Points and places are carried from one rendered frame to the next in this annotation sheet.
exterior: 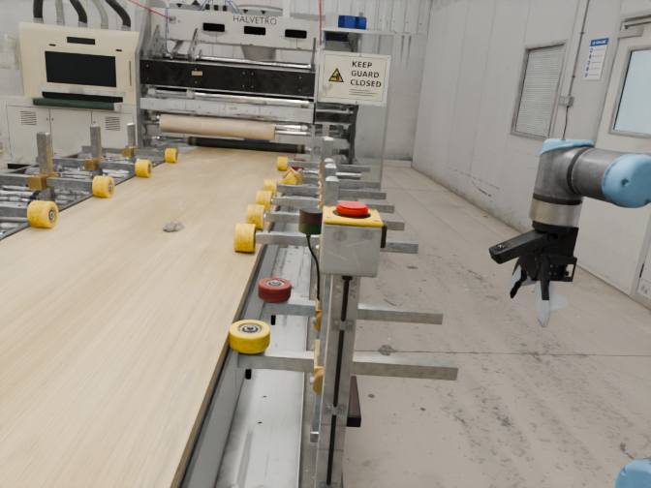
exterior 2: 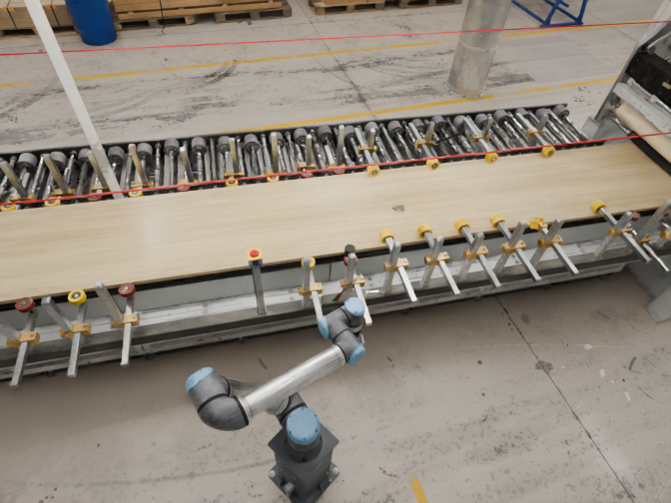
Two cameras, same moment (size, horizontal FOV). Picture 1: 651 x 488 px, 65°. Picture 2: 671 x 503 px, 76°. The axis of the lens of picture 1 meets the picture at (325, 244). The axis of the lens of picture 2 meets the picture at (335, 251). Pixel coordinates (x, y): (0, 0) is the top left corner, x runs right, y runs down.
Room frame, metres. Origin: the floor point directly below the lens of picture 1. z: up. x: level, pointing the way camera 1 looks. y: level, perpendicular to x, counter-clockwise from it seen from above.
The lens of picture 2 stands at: (0.66, -1.44, 2.87)
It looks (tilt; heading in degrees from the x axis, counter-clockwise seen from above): 49 degrees down; 75
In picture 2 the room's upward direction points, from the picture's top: 5 degrees clockwise
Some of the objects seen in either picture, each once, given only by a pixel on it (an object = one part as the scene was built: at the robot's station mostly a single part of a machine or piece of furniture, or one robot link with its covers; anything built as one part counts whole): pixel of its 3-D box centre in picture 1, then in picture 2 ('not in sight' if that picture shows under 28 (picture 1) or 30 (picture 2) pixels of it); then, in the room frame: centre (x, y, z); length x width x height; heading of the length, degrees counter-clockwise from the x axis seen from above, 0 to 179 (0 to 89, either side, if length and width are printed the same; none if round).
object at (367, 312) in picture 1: (354, 312); (358, 291); (1.17, -0.08, 0.84); 0.43 x 0.03 x 0.04; 92
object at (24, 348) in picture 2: not in sight; (25, 346); (-0.58, -0.11, 0.80); 0.43 x 0.03 x 0.04; 92
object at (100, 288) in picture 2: not in sight; (114, 311); (-0.12, -0.05, 0.92); 0.03 x 0.03 x 0.48; 2
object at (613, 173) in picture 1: (617, 177); (334, 325); (0.92, -0.51, 1.25); 0.12 x 0.12 x 0.09; 24
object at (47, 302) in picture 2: not in sight; (66, 325); (-0.37, -0.06, 0.87); 0.03 x 0.03 x 0.48; 2
